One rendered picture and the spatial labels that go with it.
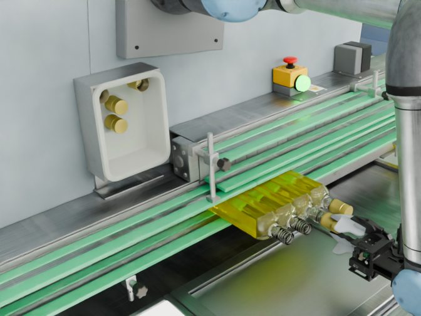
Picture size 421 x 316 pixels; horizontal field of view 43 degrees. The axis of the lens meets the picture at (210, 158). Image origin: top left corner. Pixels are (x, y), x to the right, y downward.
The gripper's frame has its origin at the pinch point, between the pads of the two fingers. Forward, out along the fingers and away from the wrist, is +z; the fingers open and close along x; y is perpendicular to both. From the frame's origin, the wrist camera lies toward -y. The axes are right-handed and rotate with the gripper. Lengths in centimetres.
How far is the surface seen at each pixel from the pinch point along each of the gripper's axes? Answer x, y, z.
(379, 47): -12, -88, 51
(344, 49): -22, -50, 38
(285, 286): 12.6, 12.2, 4.0
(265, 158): -5.8, -3.8, 26.5
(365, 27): -12, -112, 75
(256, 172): -6.3, 3.4, 22.2
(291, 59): -25, -25, 37
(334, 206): -0.9, -4.3, 4.5
